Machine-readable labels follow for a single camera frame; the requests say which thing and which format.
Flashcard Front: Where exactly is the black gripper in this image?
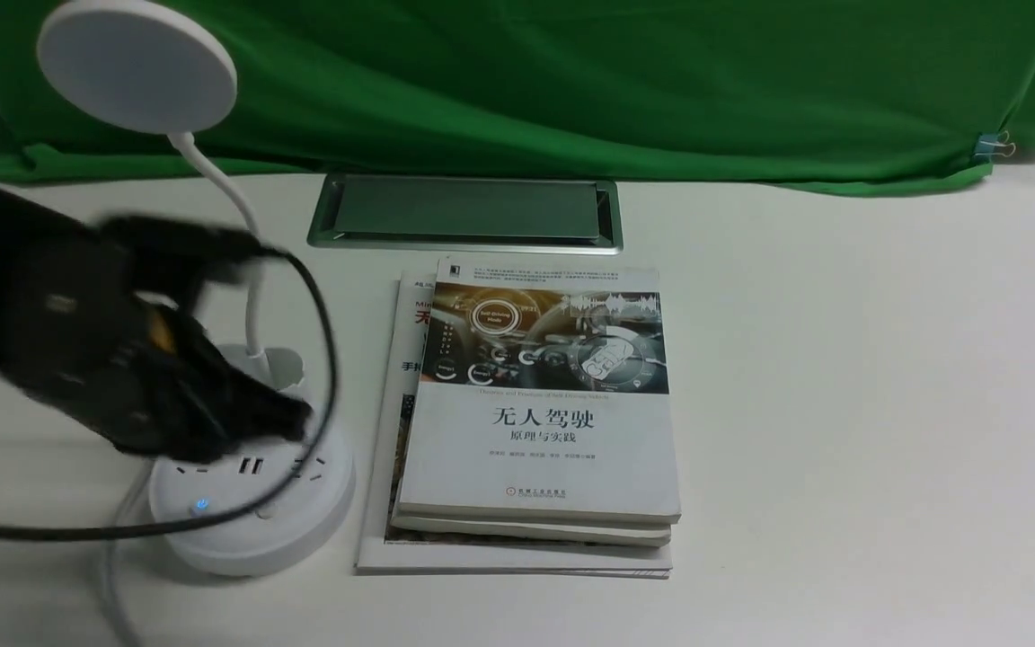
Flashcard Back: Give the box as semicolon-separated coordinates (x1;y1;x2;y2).
0;189;314;460

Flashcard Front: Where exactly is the white desk lamp with socket base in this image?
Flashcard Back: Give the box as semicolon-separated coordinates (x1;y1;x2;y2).
37;1;356;577

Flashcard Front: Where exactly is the bottom large thin book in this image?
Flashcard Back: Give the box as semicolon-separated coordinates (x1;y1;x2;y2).
356;273;673;579

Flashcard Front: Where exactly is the top book with car cover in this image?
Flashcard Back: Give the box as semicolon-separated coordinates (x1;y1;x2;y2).
397;257;682;525

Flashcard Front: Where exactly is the middle white book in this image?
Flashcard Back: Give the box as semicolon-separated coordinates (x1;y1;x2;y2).
385;483;672;548

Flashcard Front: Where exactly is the green backdrop cloth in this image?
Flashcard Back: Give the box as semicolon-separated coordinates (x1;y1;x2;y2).
0;0;1035;197

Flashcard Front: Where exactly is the blue binder clip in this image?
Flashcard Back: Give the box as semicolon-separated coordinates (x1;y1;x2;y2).
972;130;1017;163

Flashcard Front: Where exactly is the white lamp power cord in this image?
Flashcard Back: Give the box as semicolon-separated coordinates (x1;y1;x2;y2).
101;467;155;647

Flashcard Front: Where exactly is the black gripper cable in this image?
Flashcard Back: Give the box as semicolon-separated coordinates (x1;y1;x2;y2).
0;247;341;542

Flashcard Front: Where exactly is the silver desk cable hatch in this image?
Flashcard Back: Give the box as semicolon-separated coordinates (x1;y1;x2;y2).
305;173;624;255

